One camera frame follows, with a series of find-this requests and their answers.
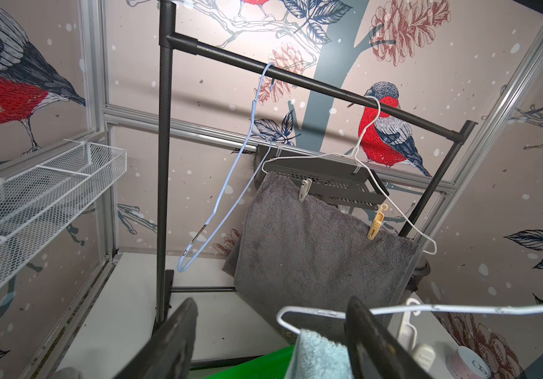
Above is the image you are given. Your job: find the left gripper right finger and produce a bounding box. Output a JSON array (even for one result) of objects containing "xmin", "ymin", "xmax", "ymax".
[{"xmin": 346, "ymin": 296, "xmax": 430, "ymax": 379}]

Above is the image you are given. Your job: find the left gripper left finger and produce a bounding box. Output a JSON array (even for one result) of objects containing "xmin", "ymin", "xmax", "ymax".
[{"xmin": 115, "ymin": 298, "xmax": 198, "ymax": 379}]

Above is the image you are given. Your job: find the light blue towel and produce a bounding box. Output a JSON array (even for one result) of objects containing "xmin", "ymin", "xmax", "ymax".
[{"xmin": 285, "ymin": 329, "xmax": 353, "ymax": 379}]

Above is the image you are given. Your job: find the white wire hanger front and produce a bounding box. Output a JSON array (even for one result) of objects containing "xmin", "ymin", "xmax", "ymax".
[{"xmin": 276, "ymin": 303, "xmax": 543, "ymax": 335}]

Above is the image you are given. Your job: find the white wire hanger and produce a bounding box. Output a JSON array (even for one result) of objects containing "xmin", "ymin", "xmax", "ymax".
[
  {"xmin": 276, "ymin": 303, "xmax": 543, "ymax": 335},
  {"xmin": 260, "ymin": 95, "xmax": 438, "ymax": 256}
]

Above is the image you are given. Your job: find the light blue wire hanger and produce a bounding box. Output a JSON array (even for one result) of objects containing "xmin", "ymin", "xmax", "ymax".
[{"xmin": 177, "ymin": 62, "xmax": 276, "ymax": 273}]

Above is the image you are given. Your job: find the white plastic tray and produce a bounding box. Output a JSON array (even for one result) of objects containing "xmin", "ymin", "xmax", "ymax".
[{"xmin": 389, "ymin": 312, "xmax": 458, "ymax": 378}]

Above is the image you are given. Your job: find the pink cup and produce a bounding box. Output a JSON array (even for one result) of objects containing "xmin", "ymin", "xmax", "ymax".
[{"xmin": 446, "ymin": 346, "xmax": 491, "ymax": 379}]

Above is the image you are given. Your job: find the green plastic basket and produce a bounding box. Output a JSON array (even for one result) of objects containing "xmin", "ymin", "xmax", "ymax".
[{"xmin": 211, "ymin": 346, "xmax": 294, "ymax": 379}]

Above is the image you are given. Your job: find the dark grey towel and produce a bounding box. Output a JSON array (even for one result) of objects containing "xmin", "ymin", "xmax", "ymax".
[{"xmin": 222, "ymin": 174, "xmax": 418, "ymax": 335}]

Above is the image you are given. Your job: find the orange clothespin on grey towel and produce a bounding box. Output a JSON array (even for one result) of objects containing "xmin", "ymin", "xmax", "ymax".
[{"xmin": 367, "ymin": 204, "xmax": 389, "ymax": 240}]

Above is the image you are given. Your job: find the beige clothespin grey towel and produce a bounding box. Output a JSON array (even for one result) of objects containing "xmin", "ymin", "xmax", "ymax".
[{"xmin": 298, "ymin": 178, "xmax": 312, "ymax": 203}]

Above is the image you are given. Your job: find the black clothes rack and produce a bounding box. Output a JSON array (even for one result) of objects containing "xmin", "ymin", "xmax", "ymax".
[{"xmin": 152, "ymin": 1, "xmax": 477, "ymax": 334}]

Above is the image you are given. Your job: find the white wire hanger rear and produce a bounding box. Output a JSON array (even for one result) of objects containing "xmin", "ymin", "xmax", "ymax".
[{"xmin": 260, "ymin": 95, "xmax": 438, "ymax": 256}]

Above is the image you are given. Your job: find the white wire mesh shelf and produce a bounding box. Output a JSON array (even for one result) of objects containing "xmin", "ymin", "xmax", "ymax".
[{"xmin": 0, "ymin": 142, "xmax": 128, "ymax": 288}]

